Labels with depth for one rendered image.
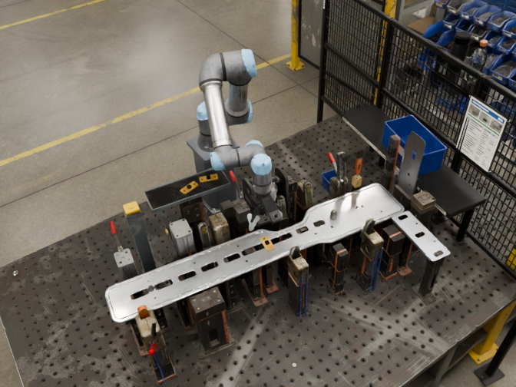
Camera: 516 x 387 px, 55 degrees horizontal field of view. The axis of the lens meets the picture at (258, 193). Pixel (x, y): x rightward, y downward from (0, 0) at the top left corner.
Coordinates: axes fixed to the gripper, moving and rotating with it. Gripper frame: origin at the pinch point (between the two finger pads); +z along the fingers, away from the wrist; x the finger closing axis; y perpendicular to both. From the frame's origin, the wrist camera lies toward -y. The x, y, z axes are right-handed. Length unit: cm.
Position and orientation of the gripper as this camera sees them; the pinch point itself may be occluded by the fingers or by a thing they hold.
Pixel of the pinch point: (266, 226)
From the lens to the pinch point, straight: 211.0
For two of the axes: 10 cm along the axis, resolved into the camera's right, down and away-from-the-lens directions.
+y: -4.3, -6.0, 6.7
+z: 0.5, 7.3, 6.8
